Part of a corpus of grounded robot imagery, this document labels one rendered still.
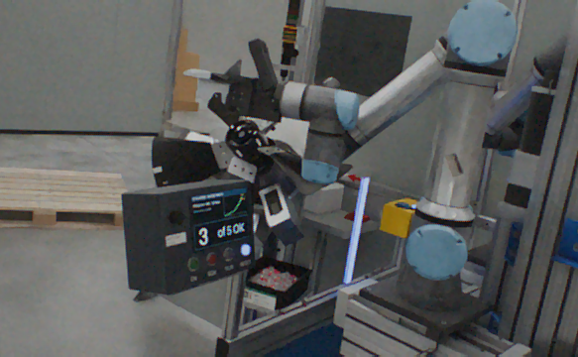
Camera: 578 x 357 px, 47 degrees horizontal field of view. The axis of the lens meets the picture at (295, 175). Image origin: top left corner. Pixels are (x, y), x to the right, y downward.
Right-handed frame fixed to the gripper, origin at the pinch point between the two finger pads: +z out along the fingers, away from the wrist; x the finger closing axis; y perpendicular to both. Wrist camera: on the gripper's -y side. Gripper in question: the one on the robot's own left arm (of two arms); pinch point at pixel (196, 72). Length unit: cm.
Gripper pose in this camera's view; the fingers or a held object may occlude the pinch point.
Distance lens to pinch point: 144.1
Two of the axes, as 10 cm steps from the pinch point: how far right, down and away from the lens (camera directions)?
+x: 2.4, -0.5, 9.7
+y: -1.8, 9.8, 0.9
